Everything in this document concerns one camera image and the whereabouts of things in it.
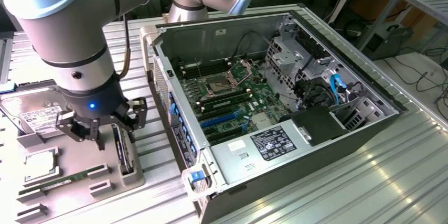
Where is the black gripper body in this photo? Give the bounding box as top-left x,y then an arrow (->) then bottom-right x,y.
58,73 -> 130,122

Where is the grey parts rack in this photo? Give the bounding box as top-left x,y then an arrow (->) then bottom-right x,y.
0,123 -> 146,224

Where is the blue card retention strip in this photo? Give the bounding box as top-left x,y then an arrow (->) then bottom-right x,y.
168,91 -> 197,156

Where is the silver hard disk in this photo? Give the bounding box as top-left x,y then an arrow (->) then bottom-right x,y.
0,87 -> 76,138

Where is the CPU chip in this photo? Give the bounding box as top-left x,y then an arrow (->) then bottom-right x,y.
22,152 -> 60,183

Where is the green RAM stick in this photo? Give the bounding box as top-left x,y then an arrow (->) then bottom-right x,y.
17,165 -> 105,196

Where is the blue expansion slot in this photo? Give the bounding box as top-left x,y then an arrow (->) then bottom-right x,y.
200,110 -> 240,128

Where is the black RAM slot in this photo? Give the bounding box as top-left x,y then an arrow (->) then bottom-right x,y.
181,66 -> 228,79
180,61 -> 226,74

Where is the CPU socket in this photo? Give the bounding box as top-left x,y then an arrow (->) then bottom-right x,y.
204,76 -> 228,96

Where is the black expansion slot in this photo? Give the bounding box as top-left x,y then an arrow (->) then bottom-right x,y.
208,129 -> 245,142

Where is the installed RAM stick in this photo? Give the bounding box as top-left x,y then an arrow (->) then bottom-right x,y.
198,89 -> 253,111

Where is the open PC case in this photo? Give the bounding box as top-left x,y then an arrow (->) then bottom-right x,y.
138,3 -> 410,224

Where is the grey power supply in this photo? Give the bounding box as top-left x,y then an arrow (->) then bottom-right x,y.
208,119 -> 309,186

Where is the metal socket cover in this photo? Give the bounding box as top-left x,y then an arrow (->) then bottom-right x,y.
226,60 -> 253,83

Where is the green motherboard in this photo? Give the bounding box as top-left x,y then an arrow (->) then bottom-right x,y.
173,56 -> 305,147

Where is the silver chipset heatsink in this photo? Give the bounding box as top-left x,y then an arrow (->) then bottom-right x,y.
250,114 -> 277,128

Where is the metal drive cage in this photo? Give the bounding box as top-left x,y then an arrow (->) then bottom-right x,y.
264,36 -> 305,83

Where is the black plastic shroud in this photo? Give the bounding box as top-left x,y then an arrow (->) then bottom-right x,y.
290,105 -> 346,147

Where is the metal disk bay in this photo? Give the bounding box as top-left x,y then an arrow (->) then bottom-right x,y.
330,98 -> 385,132

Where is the black box device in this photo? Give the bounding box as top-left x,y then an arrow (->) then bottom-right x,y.
362,24 -> 414,61

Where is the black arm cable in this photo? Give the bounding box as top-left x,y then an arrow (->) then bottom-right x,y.
114,14 -> 133,80

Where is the thin black wire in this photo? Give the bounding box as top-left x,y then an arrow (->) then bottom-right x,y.
233,31 -> 272,59

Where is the black wire bundle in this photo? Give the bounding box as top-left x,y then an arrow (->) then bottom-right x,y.
293,77 -> 337,109

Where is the blue wire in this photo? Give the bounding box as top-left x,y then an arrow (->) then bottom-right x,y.
329,73 -> 348,106

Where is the black floor cable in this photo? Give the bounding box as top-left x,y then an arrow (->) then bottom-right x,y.
414,70 -> 448,103

